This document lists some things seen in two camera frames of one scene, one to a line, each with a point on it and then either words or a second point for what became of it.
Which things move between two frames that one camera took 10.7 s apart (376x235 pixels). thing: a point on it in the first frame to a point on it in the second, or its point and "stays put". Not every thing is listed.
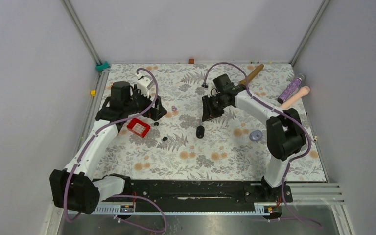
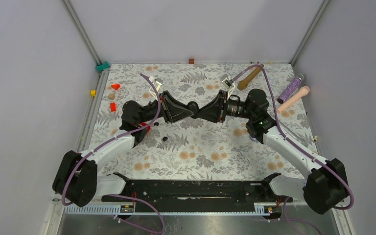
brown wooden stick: [252, 75] stays put
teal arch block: [100, 67] stays put
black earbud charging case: [200, 131] to [193, 106]
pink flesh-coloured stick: [302, 91] stays put
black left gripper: [155, 113] to [173, 110]
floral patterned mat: [182, 146] stays put
